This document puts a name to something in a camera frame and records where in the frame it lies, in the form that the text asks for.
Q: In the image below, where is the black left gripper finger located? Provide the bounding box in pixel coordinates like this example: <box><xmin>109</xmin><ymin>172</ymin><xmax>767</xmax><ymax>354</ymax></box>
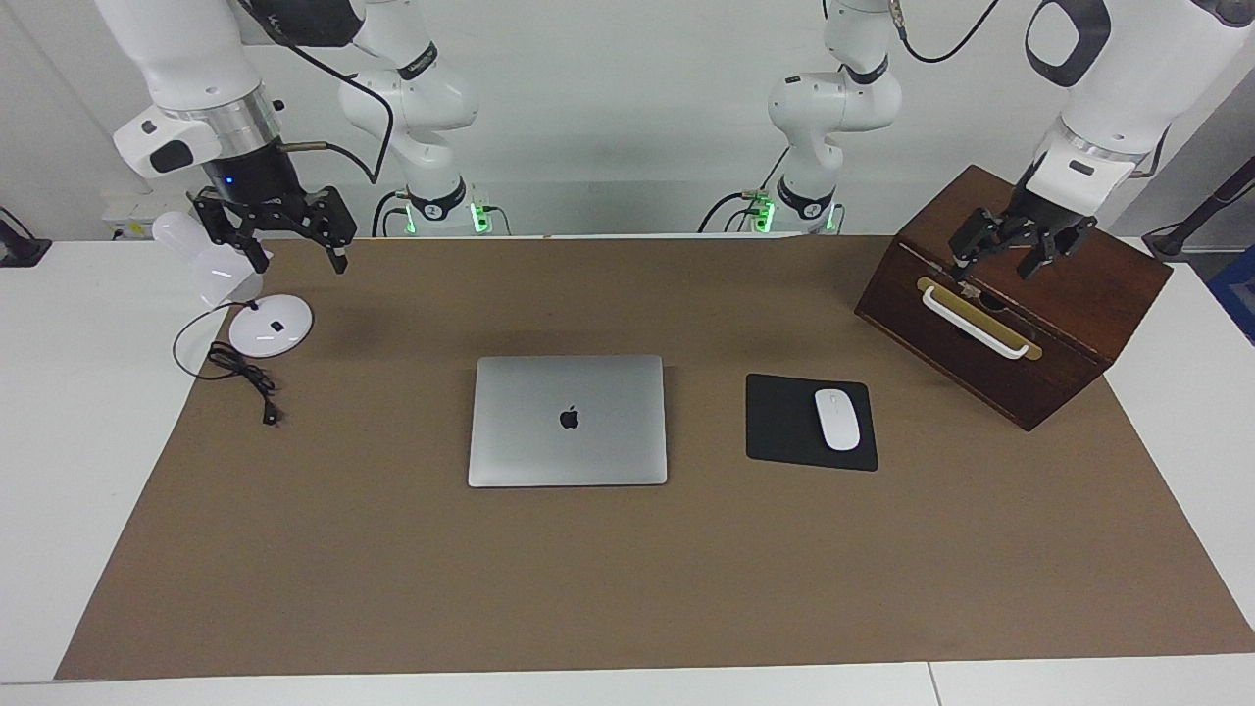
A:
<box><xmin>1015</xmin><ymin>216</ymin><xmax>1099</xmax><ymax>282</ymax></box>
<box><xmin>947</xmin><ymin>206</ymin><xmax>1013</xmax><ymax>287</ymax></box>

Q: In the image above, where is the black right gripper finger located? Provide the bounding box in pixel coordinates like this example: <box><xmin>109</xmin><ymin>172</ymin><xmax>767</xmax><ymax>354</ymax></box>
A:
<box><xmin>192</xmin><ymin>191</ymin><xmax>273</xmax><ymax>276</ymax></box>
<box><xmin>299</xmin><ymin>184</ymin><xmax>358</xmax><ymax>276</ymax></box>

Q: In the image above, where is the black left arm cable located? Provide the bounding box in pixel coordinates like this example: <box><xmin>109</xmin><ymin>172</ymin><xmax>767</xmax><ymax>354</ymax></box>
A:
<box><xmin>887</xmin><ymin>0</ymin><xmax>1001</xmax><ymax>65</ymax></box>

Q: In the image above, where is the white wall socket box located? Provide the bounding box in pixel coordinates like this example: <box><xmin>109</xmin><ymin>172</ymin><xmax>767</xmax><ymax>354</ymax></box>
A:
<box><xmin>101</xmin><ymin>191</ymin><xmax>212</xmax><ymax>242</ymax></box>

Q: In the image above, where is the black mouse pad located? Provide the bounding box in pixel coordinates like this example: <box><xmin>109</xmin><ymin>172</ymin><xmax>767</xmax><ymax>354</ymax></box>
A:
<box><xmin>745</xmin><ymin>373</ymin><xmax>879</xmax><ymax>473</ymax></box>

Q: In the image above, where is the black tripod leg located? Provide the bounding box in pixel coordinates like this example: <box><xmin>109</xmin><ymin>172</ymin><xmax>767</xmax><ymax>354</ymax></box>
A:
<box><xmin>1142</xmin><ymin>157</ymin><xmax>1255</xmax><ymax>258</ymax></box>

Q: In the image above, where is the brown wooden box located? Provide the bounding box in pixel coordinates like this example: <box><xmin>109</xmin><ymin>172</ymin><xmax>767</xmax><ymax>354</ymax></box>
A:
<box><xmin>854</xmin><ymin>164</ymin><xmax>1174</xmax><ymax>432</ymax></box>

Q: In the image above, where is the white box handle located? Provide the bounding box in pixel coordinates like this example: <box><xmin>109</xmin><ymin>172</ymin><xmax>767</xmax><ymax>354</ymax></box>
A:
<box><xmin>922</xmin><ymin>286</ymin><xmax>1030</xmax><ymax>360</ymax></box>

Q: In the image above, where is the black right base cable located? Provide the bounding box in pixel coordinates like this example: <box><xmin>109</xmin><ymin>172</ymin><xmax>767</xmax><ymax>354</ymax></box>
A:
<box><xmin>371</xmin><ymin>189</ymin><xmax>413</xmax><ymax>238</ymax></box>

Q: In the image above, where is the black lamp power cable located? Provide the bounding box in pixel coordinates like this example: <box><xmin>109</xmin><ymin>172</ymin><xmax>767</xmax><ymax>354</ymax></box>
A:
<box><xmin>173</xmin><ymin>299</ymin><xmax>282</xmax><ymax>428</ymax></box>

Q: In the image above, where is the gold handle plate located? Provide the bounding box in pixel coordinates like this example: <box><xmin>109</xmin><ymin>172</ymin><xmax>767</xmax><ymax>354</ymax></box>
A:
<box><xmin>916</xmin><ymin>277</ymin><xmax>1043</xmax><ymax>362</ymax></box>

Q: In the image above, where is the brown table mat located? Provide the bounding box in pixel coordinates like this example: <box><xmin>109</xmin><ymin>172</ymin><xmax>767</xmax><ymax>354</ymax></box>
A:
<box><xmin>54</xmin><ymin>235</ymin><xmax>1255</xmax><ymax>680</ymax></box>

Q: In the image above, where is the black base cable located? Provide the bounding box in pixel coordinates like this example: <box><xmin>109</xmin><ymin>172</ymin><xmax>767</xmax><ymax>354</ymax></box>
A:
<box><xmin>371</xmin><ymin>189</ymin><xmax>413</xmax><ymax>238</ymax></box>
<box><xmin>698</xmin><ymin>147</ymin><xmax>795</xmax><ymax>234</ymax></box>

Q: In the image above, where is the white desk lamp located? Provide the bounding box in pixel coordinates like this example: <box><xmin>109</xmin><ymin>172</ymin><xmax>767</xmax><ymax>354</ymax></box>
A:
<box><xmin>150</xmin><ymin>211</ymin><xmax>315</xmax><ymax>359</ymax></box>

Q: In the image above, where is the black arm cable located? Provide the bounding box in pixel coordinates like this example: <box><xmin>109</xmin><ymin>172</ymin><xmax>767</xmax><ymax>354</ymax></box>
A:
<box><xmin>887</xmin><ymin>0</ymin><xmax>1001</xmax><ymax>65</ymax></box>
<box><xmin>235</xmin><ymin>0</ymin><xmax>395</xmax><ymax>185</ymax></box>

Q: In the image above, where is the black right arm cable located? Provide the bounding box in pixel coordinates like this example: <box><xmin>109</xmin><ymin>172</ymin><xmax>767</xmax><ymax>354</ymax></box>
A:
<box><xmin>235</xmin><ymin>0</ymin><xmax>395</xmax><ymax>185</ymax></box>

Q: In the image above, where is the white computer mouse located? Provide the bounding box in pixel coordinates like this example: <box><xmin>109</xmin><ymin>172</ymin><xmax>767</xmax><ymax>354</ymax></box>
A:
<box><xmin>815</xmin><ymin>389</ymin><xmax>862</xmax><ymax>452</ymax></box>

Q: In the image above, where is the black left base cable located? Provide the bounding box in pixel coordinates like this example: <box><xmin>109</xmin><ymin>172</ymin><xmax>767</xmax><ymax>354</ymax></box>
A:
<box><xmin>698</xmin><ymin>147</ymin><xmax>795</xmax><ymax>234</ymax></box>

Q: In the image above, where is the black stand foot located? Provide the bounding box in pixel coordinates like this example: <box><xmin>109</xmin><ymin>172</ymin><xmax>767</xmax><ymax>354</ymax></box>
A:
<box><xmin>0</xmin><ymin>208</ymin><xmax>52</xmax><ymax>268</ymax></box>

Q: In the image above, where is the silver laptop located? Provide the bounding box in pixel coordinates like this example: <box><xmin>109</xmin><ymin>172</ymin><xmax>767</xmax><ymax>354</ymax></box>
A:
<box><xmin>467</xmin><ymin>354</ymin><xmax>670</xmax><ymax>488</ymax></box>

